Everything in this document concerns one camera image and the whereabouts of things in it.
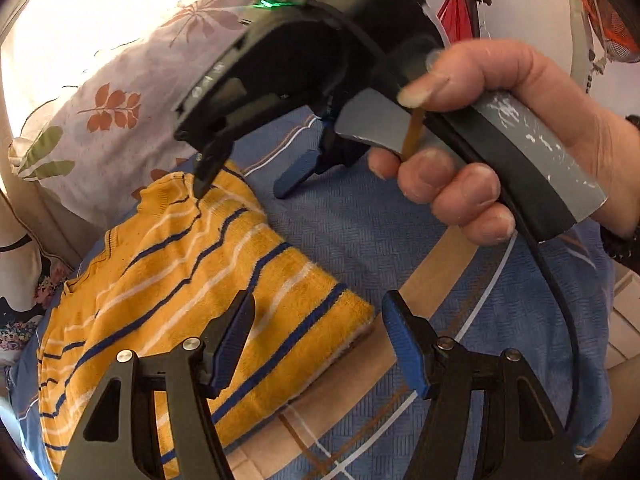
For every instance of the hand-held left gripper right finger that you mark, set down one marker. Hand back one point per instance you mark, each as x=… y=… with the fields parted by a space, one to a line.
x=407 y=345

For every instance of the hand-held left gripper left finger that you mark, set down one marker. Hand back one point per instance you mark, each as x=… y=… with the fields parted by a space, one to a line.
x=232 y=345

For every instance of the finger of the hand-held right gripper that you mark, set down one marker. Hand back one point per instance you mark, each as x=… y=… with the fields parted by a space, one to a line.
x=210 y=170
x=295 y=175

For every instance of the yellow striped knit sweater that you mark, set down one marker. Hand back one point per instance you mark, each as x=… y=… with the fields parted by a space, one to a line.
x=175 y=285

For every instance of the person's right forearm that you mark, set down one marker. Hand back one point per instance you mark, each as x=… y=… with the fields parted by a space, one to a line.
x=625 y=245

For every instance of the person's right hand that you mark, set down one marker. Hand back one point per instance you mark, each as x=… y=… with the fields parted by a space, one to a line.
x=540 y=105

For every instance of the blue patterned bedsheet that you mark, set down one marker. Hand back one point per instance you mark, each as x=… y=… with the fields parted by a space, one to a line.
x=350 y=240

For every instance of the leaf print pillow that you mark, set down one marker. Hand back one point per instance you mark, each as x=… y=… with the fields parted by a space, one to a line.
x=125 y=85

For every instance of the tan rubber band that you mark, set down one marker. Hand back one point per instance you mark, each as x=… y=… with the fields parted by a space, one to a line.
x=411 y=132

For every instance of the red hanging cloth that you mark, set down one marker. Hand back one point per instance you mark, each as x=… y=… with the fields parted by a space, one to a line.
x=455 y=15

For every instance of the dark wooden coat rack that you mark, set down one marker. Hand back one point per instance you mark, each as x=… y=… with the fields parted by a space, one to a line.
x=467 y=0

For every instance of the beige box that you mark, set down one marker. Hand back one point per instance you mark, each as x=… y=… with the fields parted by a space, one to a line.
x=625 y=330

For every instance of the figure print cushion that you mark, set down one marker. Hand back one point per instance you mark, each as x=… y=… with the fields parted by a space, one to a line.
x=20 y=280

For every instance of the orange mesh net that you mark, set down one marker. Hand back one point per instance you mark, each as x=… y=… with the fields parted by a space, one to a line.
x=605 y=25

